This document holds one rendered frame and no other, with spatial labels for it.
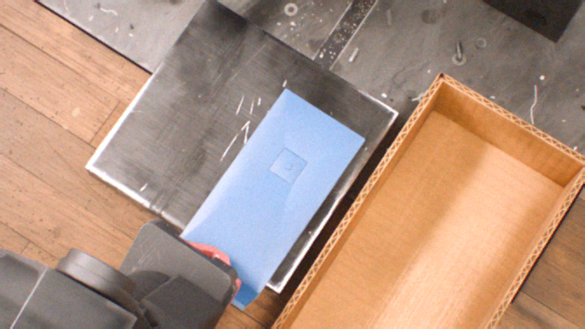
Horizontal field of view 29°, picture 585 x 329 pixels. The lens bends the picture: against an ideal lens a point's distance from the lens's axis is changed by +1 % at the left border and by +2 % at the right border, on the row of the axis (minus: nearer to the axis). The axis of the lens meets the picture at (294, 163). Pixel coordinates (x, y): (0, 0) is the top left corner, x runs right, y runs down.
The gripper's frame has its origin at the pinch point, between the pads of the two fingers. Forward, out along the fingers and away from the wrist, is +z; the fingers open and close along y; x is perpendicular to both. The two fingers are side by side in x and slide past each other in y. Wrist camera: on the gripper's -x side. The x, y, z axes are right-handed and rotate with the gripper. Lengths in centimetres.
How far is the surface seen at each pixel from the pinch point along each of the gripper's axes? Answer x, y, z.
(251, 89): 5.5, 10.7, 8.2
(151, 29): 14.9, 9.9, 10.1
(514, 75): -9.9, 20.6, 15.9
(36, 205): 13.8, -3.9, 2.2
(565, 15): -10.7, 26.4, 13.4
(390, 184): -6.9, 10.0, 9.4
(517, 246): -16.9, 11.1, 9.9
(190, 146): 6.6, 5.4, 5.2
